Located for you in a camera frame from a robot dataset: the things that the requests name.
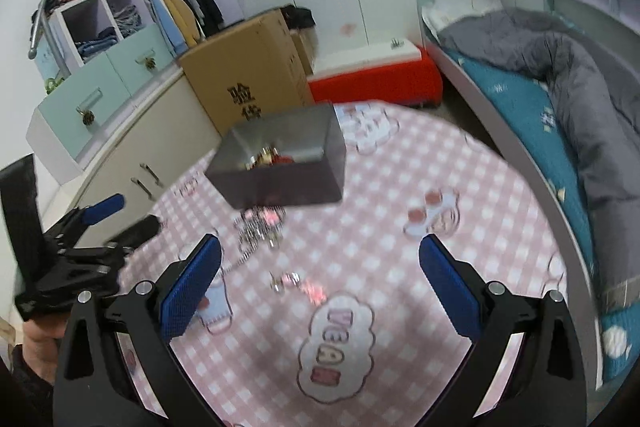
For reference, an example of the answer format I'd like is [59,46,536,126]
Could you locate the red storage bench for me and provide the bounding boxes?
[308,46,444,106]

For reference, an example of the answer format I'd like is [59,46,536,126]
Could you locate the person's left hand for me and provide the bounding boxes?
[22,313,70,385]

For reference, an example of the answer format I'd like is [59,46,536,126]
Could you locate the grey metal jewelry tin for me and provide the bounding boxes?
[205,103,346,210]

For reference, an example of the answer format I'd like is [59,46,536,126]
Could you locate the hanging clothes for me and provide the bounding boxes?
[145,0,224,56]

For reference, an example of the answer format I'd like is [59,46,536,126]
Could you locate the brown cardboard box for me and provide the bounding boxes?
[179,10,314,135]

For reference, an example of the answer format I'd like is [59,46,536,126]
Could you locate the jewelry pile in tin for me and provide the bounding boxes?
[245,145,294,170]

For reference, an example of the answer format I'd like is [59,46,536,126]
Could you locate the pink bead charm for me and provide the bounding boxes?
[270,272,328,307]

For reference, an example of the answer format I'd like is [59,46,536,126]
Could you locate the pink checkered tablecloth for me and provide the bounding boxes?
[120,103,566,426]

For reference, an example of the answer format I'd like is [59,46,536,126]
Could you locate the grey duvet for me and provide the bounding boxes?
[437,9,639,310]

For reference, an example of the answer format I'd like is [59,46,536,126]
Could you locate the teal bed sheet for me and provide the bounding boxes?
[432,49,639,384]

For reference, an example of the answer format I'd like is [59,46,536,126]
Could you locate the cream cabinet with handles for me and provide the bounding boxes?
[41,72,220,246]

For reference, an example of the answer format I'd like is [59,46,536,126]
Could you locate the black clothes behind box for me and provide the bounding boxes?
[280,4,316,30]

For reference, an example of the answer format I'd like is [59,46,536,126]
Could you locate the mint green drawer unit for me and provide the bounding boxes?
[26,24,174,185]

